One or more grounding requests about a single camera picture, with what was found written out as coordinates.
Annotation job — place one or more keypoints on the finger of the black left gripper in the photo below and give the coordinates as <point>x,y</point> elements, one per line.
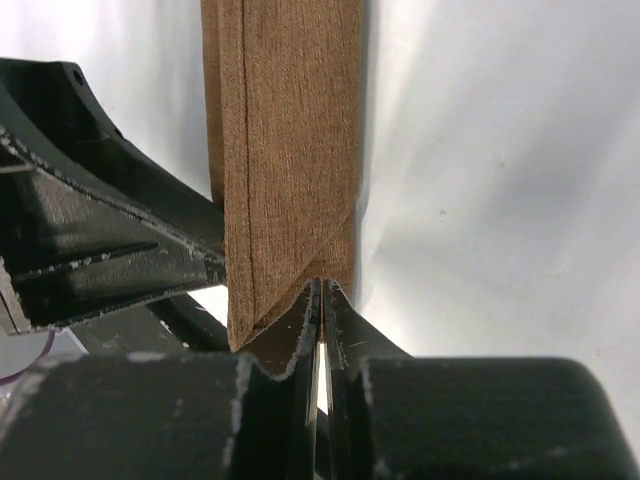
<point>95,231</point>
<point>57,98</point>

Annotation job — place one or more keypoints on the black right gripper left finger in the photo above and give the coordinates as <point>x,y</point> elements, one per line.
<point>250,414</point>

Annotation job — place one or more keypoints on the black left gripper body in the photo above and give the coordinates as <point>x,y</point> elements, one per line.
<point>173,326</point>

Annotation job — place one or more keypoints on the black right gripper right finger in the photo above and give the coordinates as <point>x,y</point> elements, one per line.
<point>395,416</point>

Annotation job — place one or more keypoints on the brown cloth napkin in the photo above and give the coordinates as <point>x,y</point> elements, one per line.
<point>283,106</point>

